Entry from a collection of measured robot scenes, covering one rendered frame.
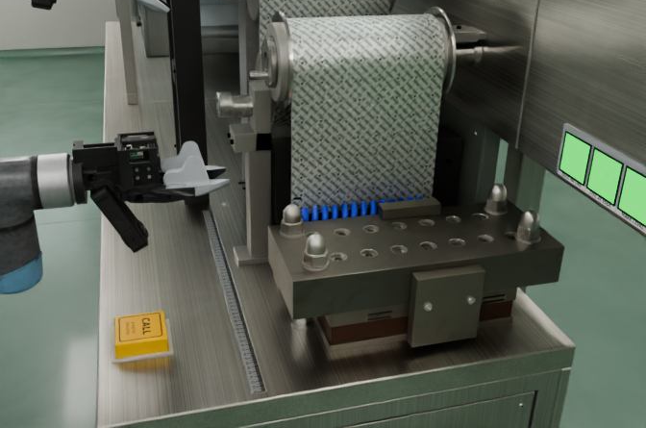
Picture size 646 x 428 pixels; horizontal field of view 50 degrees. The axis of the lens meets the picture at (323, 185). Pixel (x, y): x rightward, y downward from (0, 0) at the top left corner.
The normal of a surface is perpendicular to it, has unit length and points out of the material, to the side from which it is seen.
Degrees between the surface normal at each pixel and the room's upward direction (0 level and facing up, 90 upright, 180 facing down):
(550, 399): 90
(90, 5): 90
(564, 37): 90
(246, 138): 90
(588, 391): 0
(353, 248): 0
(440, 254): 0
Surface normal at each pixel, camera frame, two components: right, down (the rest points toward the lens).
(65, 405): 0.02, -0.91
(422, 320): 0.27, 0.40
